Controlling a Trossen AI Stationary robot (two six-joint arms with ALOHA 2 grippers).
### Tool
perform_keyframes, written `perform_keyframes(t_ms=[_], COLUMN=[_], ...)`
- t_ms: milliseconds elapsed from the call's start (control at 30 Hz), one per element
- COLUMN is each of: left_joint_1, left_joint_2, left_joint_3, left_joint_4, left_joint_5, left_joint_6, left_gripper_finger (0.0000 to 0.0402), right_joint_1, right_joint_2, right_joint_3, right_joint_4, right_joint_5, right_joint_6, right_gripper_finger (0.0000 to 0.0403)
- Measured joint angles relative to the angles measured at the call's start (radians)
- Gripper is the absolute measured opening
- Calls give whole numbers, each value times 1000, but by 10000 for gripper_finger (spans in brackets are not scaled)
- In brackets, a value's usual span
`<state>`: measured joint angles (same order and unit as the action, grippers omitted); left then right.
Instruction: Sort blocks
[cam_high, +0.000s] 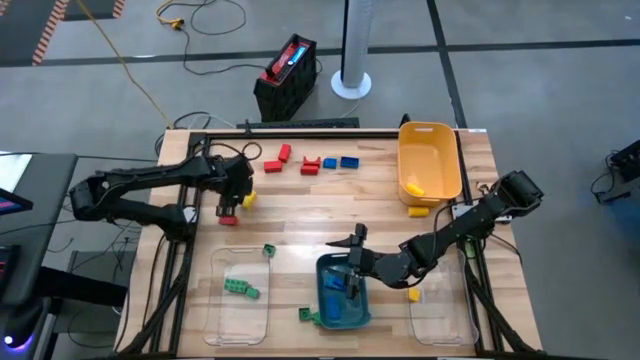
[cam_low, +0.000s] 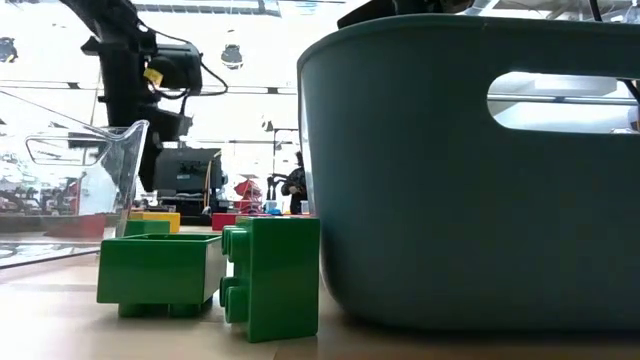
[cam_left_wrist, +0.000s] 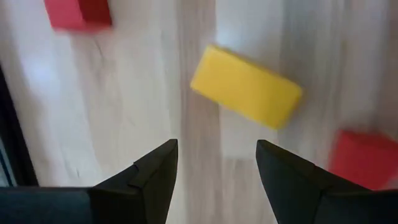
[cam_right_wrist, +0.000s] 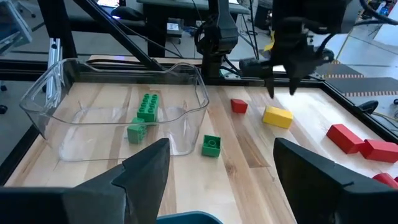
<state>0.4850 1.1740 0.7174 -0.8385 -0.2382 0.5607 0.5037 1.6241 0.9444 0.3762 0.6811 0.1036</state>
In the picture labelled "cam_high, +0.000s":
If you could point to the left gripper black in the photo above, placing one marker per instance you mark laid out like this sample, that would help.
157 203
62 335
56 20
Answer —
237 182

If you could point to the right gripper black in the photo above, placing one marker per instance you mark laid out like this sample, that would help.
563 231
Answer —
361 262

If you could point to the red rectangular block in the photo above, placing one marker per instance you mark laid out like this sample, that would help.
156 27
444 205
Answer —
228 220
273 166
284 153

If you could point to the yellow rectangular block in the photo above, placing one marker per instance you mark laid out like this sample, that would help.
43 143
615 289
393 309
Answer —
249 200

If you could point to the long blue toy brick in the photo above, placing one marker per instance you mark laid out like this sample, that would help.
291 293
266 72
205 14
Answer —
349 162
334 307

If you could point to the small green toy brick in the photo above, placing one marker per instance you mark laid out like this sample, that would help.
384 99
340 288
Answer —
316 318
269 250
252 293
305 314

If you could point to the small yellow cube block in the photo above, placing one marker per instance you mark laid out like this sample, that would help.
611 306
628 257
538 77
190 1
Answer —
414 294

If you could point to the red cylinder block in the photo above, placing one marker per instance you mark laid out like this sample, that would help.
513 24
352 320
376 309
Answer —
309 170

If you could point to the red arch block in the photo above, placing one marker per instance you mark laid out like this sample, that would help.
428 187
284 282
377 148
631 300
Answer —
312 161

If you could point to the yellow plastic bin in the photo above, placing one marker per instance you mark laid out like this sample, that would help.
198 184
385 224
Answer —
440 150

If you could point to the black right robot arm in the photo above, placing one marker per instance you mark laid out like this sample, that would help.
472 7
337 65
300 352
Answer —
475 215

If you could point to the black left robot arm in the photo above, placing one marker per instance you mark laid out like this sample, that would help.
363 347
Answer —
150 172

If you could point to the teal plastic bin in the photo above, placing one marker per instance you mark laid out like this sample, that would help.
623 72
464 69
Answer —
357 310

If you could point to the long black bar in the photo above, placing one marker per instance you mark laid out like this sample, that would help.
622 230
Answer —
300 123

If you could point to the clear plastic bin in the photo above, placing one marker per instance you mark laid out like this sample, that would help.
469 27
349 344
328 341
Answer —
235 325
440 325

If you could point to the black and red power box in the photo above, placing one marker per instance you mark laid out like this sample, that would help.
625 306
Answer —
285 85

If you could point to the black desk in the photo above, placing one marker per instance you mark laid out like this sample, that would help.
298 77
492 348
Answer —
35 225

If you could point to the small display screen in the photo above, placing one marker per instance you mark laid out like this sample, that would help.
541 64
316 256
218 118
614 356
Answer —
12 202

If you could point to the black device with indicator light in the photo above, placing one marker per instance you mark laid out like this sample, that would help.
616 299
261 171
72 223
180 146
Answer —
25 325

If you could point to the black striped floor mat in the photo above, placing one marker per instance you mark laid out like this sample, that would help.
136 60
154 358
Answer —
20 30
90 7

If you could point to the black floor equipment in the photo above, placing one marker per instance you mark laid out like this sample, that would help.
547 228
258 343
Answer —
625 160

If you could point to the white fan pedestal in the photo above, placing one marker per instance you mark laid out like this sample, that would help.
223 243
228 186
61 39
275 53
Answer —
356 45

